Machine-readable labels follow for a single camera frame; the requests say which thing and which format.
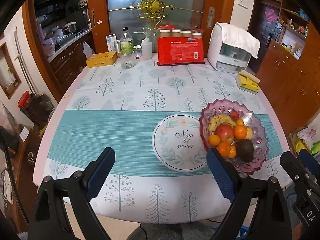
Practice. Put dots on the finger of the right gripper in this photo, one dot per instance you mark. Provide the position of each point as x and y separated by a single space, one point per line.
309 162
295 168

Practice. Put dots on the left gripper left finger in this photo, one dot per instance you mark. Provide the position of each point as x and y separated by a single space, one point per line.
49 218

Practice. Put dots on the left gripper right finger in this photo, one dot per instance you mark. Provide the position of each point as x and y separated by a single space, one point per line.
271 217

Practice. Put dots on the dark avocado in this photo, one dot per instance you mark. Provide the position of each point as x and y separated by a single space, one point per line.
245 150

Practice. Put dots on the yellow spotted pear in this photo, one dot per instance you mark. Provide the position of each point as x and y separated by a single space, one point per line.
249 134

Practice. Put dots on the small tangerine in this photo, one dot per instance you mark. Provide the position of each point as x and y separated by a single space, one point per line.
239 122
232 151

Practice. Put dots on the large orange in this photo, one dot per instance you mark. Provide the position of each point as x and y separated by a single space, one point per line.
240 132

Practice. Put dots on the small red plum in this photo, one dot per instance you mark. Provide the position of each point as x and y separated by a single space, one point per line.
234 115

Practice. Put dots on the red yellow apple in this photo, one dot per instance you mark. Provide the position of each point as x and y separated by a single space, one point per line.
225 132

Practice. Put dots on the spotted yellow banana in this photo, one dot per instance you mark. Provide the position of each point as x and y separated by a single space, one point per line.
217 120

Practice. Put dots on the cardboard box with bags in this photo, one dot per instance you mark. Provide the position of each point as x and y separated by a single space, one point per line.
306 139

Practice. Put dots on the brown wooden cabinet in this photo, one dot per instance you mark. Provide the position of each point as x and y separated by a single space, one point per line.
289 72

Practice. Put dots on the pink plastic fruit bowl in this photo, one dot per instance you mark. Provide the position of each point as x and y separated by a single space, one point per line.
260 141

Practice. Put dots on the yellow tissue pack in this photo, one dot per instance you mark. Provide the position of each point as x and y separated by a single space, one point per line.
247 81

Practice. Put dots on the white countertop appliance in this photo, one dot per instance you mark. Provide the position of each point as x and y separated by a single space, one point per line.
223 57

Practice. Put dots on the white cloth cover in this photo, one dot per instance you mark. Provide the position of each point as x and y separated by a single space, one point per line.
239 38

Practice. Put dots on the tree pattern tablecloth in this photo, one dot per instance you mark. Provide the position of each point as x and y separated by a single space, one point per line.
150 116

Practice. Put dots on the yellow flat box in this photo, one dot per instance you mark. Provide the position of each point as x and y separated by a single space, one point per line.
101 59

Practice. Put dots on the red snack package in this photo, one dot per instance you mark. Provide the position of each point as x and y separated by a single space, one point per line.
179 50

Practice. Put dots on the clear glass cup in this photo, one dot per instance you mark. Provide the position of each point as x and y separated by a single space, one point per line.
127 61

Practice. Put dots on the jar pack behind package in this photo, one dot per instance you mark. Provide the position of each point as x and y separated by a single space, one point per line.
171 31

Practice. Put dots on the green label bottle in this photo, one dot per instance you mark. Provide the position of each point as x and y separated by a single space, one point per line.
126 42

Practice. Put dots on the white squeeze bottle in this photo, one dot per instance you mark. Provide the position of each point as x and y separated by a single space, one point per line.
146 46

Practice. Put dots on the gold door ornament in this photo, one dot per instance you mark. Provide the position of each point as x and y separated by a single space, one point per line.
151 14

